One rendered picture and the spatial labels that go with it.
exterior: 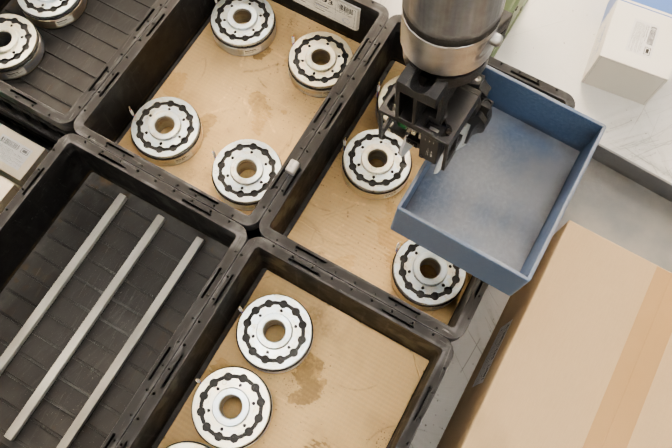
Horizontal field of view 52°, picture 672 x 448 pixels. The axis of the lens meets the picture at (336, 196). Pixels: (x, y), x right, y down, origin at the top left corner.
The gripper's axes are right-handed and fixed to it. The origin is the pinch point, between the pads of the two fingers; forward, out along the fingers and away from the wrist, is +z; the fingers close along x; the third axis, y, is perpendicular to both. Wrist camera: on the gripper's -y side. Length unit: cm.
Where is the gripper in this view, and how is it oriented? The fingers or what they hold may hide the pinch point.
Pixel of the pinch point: (440, 139)
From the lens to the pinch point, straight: 75.5
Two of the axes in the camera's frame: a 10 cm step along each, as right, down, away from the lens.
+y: -5.3, 7.9, -3.1
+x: 8.5, 4.7, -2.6
